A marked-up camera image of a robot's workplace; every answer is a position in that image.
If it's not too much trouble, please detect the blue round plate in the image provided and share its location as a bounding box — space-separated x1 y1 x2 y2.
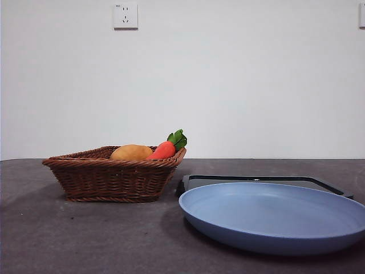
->
178 182 365 256

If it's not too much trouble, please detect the orange carrot with green leaves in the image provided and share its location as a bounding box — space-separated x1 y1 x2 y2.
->
145 129 188 160

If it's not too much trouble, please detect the yellow-brown potato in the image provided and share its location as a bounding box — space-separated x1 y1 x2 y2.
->
109 144 154 161

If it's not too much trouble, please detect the black rectangular tray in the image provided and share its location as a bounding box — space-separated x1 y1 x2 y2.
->
176 174 355 201

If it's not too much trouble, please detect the brown wicker basket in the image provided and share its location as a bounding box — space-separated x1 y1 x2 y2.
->
42 146 188 204

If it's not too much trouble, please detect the white wall socket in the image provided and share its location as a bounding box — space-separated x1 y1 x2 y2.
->
113 2 139 31

